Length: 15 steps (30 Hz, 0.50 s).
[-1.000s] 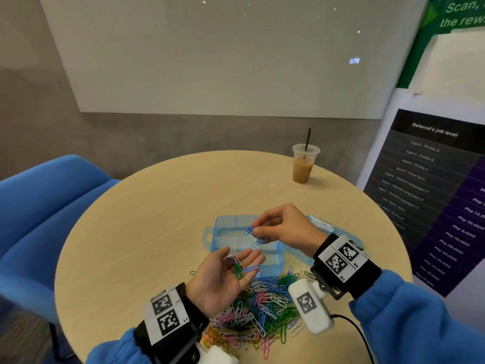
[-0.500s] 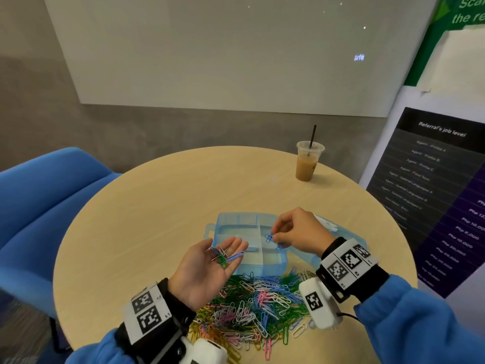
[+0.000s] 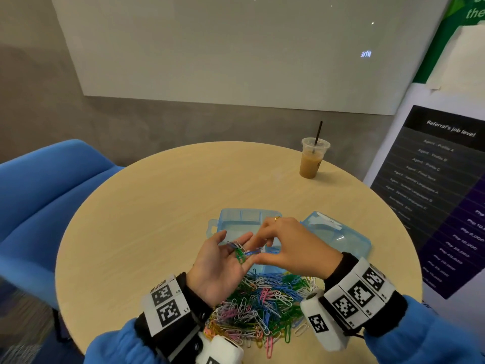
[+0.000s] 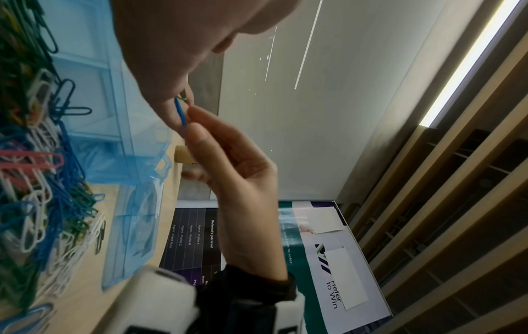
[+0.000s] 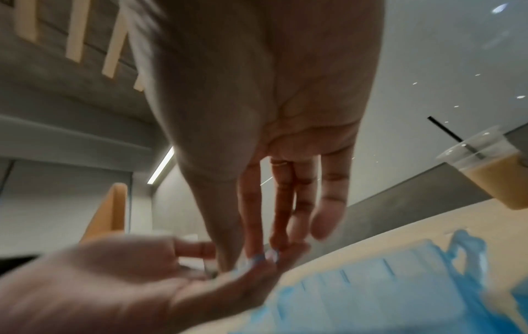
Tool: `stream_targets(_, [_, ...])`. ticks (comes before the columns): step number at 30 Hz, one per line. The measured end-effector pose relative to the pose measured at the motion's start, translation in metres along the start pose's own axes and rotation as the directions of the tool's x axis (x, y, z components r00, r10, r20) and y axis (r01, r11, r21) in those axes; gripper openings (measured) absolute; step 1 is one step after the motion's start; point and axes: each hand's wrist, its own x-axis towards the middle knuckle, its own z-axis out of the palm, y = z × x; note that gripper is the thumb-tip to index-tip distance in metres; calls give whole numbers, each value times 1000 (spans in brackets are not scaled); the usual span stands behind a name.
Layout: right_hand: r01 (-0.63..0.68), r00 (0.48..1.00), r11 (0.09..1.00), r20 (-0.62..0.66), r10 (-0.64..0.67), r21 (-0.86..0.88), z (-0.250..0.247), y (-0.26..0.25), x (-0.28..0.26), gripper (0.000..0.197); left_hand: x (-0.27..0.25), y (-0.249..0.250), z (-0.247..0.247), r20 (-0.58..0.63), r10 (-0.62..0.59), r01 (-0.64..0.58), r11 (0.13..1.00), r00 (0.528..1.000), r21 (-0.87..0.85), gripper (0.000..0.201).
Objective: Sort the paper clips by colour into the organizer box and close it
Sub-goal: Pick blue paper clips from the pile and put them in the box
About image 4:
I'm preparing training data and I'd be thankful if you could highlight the person's left hand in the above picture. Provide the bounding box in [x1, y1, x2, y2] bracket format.
[109, 0, 303, 138]

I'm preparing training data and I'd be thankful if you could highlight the round wooden table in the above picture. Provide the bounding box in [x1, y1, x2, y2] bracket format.
[0, 166, 184, 334]

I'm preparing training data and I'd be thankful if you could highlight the person's right hand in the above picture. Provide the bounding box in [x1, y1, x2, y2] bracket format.
[177, 104, 290, 282]

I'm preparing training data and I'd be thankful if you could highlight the iced coffee plastic cup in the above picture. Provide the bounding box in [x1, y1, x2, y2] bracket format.
[174, 144, 200, 165]

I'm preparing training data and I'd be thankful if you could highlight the blue compartment organizer box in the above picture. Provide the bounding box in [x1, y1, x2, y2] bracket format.
[37, 0, 174, 187]

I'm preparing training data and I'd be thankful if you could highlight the ceiling light strip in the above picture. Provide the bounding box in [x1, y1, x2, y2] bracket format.
[419, 0, 525, 128]

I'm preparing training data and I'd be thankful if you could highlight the white wall board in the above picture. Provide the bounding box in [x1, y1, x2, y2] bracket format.
[218, 0, 488, 203]

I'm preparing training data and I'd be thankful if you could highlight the pile of coloured paper clips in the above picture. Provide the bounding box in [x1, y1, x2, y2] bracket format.
[0, 0, 107, 334]

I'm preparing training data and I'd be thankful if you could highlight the blue transparent box lid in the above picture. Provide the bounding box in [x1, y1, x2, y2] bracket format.
[101, 176, 171, 291]

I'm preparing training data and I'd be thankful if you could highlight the wooden slat partition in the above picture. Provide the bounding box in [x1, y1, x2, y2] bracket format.
[338, 0, 528, 334]

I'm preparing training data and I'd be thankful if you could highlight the blue paper clip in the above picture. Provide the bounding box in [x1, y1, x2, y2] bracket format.
[174, 97, 190, 128]

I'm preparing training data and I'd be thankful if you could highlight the standing poster banner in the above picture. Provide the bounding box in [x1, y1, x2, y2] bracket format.
[158, 199, 393, 334]

